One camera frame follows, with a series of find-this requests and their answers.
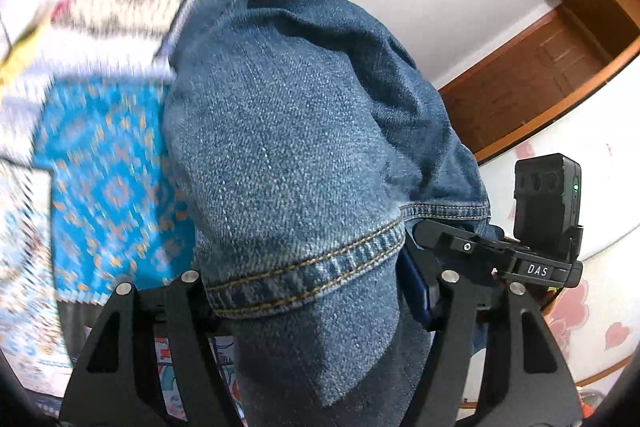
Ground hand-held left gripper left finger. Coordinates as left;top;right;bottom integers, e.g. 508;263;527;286
59;271;247;427

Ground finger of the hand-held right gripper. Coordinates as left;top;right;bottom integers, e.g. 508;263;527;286
413;219;506;275

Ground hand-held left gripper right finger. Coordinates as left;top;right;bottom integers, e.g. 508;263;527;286
397;247;584;427

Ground blue denim jeans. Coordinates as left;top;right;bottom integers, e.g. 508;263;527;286
162;0;501;427

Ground white pink floral panel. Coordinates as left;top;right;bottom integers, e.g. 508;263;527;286
460;92;640;408

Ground wooden door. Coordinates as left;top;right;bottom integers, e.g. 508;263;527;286
437;0;640;165

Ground blue patchwork blanket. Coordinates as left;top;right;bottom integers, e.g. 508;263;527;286
0;0;291;395

